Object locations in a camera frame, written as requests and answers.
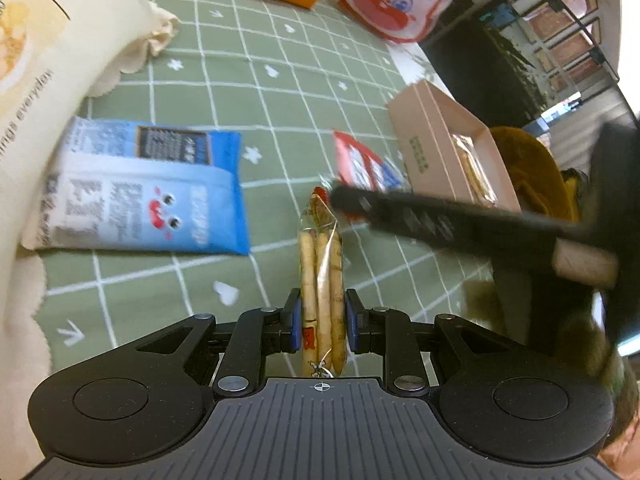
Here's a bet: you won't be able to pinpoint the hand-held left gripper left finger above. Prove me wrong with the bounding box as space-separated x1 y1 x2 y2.
137 287 304 395

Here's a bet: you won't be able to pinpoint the cream canvas tote bag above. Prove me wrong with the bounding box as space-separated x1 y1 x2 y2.
0 0 182 480

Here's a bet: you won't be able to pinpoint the red snack packet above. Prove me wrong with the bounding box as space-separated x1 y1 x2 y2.
332 131 408 223

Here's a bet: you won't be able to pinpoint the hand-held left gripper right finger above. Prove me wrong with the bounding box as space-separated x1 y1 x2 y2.
345 287 506 395

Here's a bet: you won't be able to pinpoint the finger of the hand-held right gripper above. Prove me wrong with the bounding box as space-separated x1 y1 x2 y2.
329 184 591 261

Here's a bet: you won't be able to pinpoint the clear breadstick packet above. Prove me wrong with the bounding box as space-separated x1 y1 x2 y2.
298 185 348 378

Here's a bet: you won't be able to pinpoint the rabbit face snack bag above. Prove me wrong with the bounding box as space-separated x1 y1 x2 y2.
332 0 457 45

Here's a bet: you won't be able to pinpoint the pink cardboard box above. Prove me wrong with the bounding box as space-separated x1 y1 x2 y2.
387 79 523 213

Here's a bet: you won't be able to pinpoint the long clear rice cracker packet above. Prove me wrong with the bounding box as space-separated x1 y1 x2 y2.
450 131 498 205

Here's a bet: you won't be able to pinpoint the blue snack packet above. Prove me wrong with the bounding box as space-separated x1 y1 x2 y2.
22 116 251 256

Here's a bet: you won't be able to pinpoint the framed brown wall panels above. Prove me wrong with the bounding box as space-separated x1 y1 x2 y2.
520 0 618 93

